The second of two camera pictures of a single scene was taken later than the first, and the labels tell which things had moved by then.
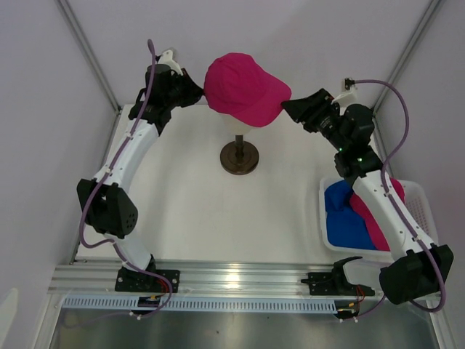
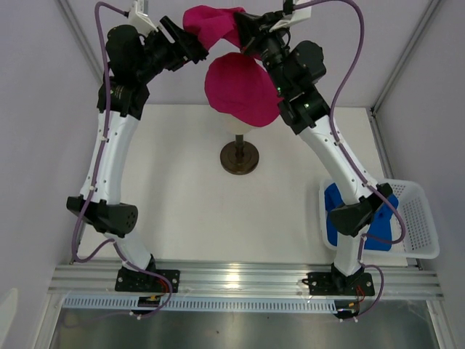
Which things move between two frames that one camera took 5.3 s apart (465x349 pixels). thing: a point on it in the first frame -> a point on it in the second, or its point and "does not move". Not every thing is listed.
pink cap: (236, 85) does not move
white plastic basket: (417, 205) does not move
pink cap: (372, 224) -> (211, 24)
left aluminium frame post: (78, 33) does not move
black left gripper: (194, 91) -> (179, 54)
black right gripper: (308, 110) -> (253, 30)
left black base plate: (132, 282) does not move
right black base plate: (334, 283) does not move
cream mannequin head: (239, 157) does not move
